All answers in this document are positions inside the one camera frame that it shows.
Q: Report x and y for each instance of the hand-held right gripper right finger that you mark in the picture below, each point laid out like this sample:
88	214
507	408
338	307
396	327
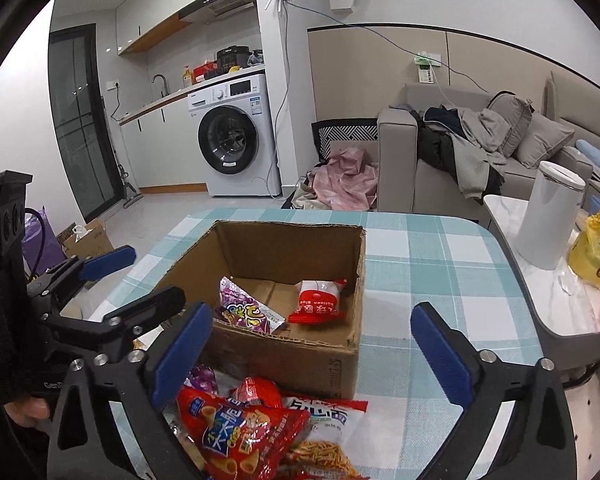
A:
442	355

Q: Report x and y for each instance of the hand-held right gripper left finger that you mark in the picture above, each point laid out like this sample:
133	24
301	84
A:
180	355

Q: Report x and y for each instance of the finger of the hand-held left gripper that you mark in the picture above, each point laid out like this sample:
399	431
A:
110	261
150	305

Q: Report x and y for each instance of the large red snack bag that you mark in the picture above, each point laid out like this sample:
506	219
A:
230	430

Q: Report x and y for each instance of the brown cardboard box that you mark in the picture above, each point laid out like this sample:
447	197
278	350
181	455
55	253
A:
280	355

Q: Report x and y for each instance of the person's left hand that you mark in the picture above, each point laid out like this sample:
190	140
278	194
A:
27	412

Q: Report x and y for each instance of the cardboard box with tissue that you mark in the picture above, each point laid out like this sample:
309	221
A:
92	245

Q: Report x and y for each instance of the small purple snack packet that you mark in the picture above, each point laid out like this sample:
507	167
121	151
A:
204	377

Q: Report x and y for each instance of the purple plastic bag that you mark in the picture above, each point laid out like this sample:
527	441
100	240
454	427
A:
40	245

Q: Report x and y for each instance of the upright vacuum cleaner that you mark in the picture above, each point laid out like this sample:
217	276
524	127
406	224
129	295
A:
130	195

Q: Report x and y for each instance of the teal plaid tablecloth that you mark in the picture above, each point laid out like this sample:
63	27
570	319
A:
430	260

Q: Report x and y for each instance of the white kitchen base cabinet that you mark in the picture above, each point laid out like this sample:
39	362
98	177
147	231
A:
160	150

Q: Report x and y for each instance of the white snack packet red edge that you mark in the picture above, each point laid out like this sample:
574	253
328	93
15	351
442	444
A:
335	425

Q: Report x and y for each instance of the red and white snack packet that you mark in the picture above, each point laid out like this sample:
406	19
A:
315	300

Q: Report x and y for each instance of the dark glass door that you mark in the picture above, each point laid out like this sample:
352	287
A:
80	120

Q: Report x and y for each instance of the noodle snack packet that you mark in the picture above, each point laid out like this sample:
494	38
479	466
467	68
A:
325	460

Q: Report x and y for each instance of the white cylindrical bin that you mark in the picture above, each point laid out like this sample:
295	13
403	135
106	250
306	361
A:
545	220

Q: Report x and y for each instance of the metal kitchen faucet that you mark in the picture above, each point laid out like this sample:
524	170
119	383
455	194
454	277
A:
166	87

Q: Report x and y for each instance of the yellow plastic bag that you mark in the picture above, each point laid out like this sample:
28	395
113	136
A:
597	255

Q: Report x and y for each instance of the beige tote bag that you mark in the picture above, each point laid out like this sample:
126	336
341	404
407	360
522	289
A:
305	200

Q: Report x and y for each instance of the grey garment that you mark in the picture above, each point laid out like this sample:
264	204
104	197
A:
475	160

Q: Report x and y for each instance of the yellow bottle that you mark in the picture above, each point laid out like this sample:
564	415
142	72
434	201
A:
186	79

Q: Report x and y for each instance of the pink cloth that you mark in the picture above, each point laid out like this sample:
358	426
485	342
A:
345	180

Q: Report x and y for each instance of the grey sofa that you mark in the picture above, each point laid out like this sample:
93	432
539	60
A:
395	160

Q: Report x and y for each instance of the black garment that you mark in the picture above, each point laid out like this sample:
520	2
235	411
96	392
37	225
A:
437	145

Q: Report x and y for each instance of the red box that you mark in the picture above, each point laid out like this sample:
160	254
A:
202	72

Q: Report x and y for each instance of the white washing machine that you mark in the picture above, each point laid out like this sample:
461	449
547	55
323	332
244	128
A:
245	95

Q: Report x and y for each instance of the black pressure cooker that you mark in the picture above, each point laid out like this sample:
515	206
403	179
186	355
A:
232	59

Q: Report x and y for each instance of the grey sofa cushion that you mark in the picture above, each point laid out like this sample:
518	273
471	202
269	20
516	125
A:
515	115
545	140

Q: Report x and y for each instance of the black and white patterned cushion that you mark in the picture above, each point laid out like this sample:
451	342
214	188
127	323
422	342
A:
345	132

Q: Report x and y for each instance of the silver range hood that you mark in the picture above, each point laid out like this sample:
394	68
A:
220	2

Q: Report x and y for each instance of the white wall cabinet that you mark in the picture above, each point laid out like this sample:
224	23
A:
145	15

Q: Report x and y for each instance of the white and green wall device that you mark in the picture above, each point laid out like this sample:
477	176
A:
425	72

